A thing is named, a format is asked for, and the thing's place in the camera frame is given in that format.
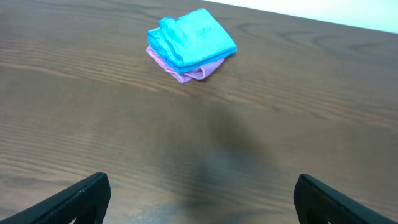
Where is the folded purple cloth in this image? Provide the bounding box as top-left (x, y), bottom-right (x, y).
top-left (146, 45), bottom-right (224, 83)

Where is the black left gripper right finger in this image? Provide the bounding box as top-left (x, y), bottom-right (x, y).
top-left (294, 174), bottom-right (397, 224)

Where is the blue cloth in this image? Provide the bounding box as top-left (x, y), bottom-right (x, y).
top-left (147, 8), bottom-right (237, 74)

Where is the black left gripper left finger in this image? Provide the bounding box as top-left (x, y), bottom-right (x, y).
top-left (1, 172), bottom-right (111, 224)

